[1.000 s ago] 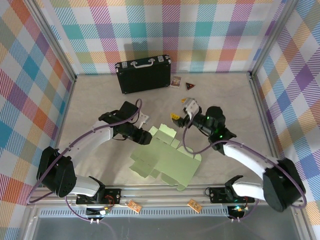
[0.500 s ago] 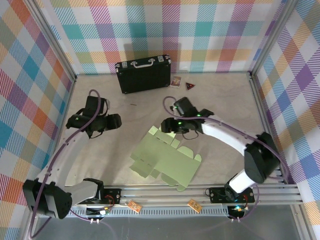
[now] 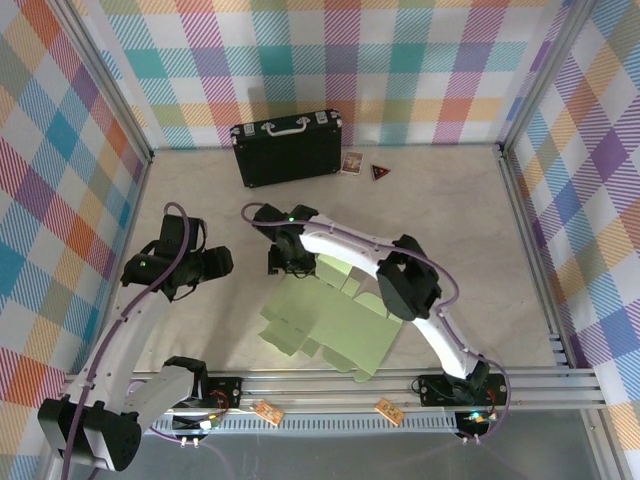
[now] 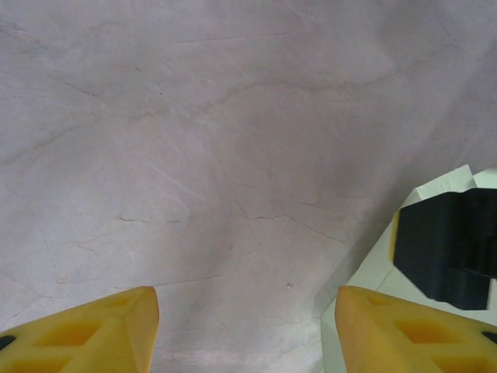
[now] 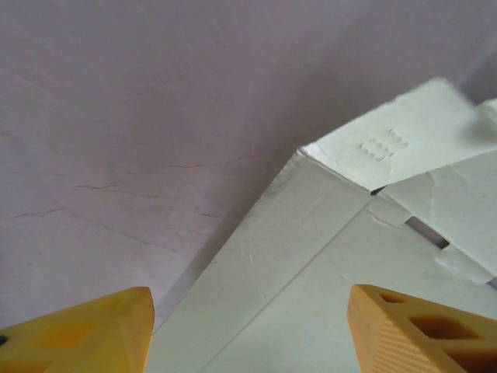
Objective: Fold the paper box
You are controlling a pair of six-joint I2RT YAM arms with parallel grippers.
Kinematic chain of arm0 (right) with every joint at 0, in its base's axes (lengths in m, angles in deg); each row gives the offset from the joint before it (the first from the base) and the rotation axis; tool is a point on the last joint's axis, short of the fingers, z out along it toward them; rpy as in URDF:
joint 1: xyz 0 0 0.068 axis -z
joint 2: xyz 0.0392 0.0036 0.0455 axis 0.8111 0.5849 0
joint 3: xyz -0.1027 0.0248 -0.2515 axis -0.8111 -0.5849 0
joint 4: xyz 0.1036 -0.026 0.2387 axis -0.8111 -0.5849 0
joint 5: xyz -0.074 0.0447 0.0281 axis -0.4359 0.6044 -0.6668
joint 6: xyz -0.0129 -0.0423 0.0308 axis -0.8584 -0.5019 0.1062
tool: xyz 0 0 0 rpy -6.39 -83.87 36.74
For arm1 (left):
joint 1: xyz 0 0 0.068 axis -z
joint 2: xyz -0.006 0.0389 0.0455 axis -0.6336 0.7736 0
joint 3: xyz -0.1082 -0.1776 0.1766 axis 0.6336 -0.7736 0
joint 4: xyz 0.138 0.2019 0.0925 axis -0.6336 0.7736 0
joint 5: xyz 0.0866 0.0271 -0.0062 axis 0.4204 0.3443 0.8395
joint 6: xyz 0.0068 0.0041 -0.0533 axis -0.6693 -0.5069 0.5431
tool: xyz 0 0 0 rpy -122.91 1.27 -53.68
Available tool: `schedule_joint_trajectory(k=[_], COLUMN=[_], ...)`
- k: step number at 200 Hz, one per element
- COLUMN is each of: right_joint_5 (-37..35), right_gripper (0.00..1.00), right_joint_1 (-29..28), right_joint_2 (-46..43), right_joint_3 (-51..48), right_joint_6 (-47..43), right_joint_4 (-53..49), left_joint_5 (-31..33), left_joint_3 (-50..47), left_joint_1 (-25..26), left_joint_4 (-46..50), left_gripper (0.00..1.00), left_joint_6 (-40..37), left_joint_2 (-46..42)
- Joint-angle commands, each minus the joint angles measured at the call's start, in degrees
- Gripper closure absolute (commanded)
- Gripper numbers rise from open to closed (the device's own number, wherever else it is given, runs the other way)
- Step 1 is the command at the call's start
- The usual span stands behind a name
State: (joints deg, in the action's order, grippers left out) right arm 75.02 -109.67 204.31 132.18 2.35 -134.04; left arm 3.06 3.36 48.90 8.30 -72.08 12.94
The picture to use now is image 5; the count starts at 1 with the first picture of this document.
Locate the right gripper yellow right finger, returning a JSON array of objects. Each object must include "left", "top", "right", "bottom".
[{"left": 347, "top": 283, "right": 497, "bottom": 373}]

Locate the light green paper box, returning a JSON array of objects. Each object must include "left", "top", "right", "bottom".
[{"left": 149, "top": 76, "right": 497, "bottom": 373}]

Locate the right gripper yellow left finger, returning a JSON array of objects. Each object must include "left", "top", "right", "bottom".
[{"left": 0, "top": 286, "right": 156, "bottom": 373}]

